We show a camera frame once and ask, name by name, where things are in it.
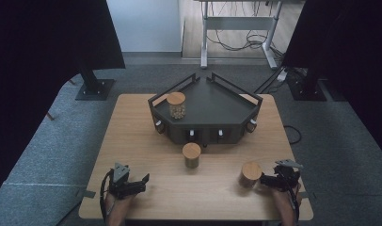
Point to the white desk frame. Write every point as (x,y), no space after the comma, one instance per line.
(239,22)

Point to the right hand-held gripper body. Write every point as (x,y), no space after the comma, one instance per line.
(286,179)

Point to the black stand base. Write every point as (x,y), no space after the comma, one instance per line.
(306,89)
(95,89)

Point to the black corner rack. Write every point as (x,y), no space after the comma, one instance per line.
(211,106)

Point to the white power strip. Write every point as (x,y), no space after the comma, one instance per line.
(282,75)

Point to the person's right hand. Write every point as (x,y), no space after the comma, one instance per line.
(284,197)

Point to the glass jar with brown contents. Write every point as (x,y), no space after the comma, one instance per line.
(250,172)

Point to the person's left hand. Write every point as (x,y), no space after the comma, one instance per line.
(118,204)

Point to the glass jar with green contents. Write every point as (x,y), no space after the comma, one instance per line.
(191,152)

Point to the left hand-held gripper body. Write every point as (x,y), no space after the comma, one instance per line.
(121,183)

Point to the glass jar with pale nuts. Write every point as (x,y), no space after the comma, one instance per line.
(176,105)

